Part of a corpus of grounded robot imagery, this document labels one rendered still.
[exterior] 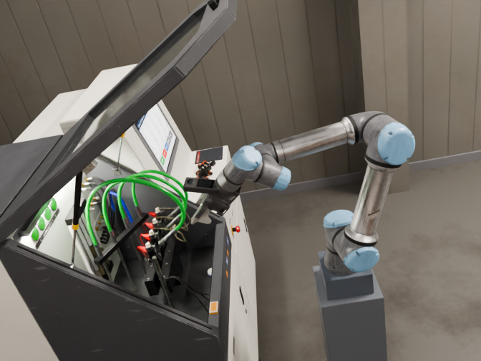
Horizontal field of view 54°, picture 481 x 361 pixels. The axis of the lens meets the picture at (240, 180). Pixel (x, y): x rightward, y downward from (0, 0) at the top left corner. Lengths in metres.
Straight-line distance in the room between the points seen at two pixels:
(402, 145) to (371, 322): 0.80
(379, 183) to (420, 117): 2.47
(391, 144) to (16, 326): 1.35
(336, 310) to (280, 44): 2.16
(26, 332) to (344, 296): 1.15
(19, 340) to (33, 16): 2.46
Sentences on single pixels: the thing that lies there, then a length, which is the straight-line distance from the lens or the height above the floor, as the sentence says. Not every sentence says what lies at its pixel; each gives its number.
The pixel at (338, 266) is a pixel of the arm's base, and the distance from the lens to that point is 1.86.
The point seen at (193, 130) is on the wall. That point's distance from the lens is 3.77.
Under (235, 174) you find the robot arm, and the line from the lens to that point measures 1.39.
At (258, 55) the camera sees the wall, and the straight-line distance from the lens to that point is 3.56.
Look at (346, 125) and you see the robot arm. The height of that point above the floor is 1.49.
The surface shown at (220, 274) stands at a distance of 1.91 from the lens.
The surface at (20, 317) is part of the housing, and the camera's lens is 1.78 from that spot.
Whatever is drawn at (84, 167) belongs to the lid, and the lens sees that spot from 1.32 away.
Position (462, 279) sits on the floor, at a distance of 3.20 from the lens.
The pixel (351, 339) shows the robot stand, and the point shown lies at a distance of 2.08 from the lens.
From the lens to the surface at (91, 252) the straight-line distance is 2.05.
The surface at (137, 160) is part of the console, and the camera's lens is 2.11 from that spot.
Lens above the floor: 2.18
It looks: 30 degrees down
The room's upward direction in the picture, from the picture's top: 13 degrees counter-clockwise
